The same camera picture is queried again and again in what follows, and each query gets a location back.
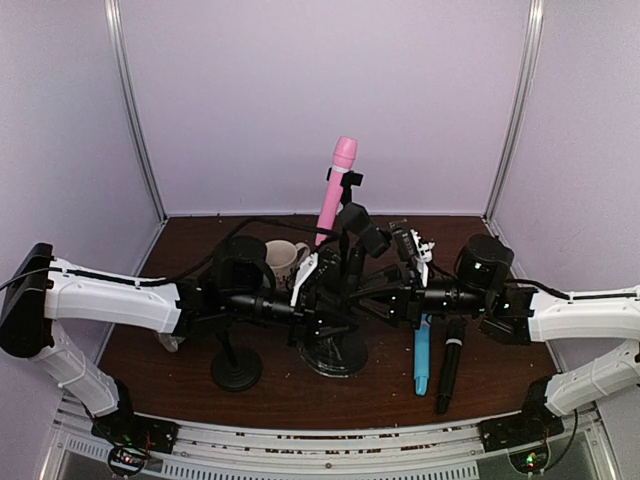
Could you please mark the front aluminium rail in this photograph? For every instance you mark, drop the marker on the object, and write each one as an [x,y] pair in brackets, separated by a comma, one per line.
[452,450]

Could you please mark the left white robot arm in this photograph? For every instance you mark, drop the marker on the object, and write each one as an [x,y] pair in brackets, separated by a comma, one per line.
[237,283]

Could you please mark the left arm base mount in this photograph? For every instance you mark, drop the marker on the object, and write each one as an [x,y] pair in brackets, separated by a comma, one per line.
[135,440]

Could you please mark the black microphone stand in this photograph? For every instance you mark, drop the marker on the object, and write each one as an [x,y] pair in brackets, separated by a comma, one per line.
[235,369]
[350,185]

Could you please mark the blue toy microphone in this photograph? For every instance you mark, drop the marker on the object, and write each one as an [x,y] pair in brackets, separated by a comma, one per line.
[422,356]

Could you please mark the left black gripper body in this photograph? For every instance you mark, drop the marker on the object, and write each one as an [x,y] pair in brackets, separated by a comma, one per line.
[298,314]

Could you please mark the left aluminium frame post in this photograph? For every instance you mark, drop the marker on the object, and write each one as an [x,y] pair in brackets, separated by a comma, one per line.
[117,37]

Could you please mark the aluminium frame post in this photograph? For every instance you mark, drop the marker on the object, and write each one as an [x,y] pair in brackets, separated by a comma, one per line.
[117,37]
[527,68]

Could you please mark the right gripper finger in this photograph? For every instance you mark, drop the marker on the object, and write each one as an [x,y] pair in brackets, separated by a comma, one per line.
[390,314]
[377,286]

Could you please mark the black toy microphone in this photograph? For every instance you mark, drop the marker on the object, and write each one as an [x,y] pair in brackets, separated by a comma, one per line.
[454,341]

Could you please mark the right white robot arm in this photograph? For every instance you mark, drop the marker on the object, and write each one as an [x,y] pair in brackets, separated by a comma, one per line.
[513,312]

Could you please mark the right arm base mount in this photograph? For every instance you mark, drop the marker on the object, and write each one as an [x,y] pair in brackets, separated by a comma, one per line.
[526,434]

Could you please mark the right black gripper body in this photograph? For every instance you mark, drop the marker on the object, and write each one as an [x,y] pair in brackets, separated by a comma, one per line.
[412,304]

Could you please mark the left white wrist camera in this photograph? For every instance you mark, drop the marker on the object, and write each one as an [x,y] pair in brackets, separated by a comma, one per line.
[303,273]

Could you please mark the pink toy microphone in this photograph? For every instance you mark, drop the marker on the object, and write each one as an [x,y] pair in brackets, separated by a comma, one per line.
[343,159]

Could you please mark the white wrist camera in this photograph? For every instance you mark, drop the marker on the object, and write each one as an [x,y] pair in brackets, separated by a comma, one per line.
[303,273]
[423,256]

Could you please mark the taped base microphone stand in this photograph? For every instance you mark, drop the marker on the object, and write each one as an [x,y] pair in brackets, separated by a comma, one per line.
[331,346]

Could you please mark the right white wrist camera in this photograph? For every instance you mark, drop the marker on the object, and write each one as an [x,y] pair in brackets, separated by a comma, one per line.
[423,256]

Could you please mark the yellow inside cup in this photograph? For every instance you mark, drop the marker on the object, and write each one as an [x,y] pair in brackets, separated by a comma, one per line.
[170,343]

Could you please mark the right aluminium frame post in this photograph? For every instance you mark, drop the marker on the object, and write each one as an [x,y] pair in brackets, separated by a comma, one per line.
[527,68]

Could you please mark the white ceramic mug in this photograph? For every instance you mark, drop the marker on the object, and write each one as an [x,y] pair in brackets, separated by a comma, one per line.
[284,258]

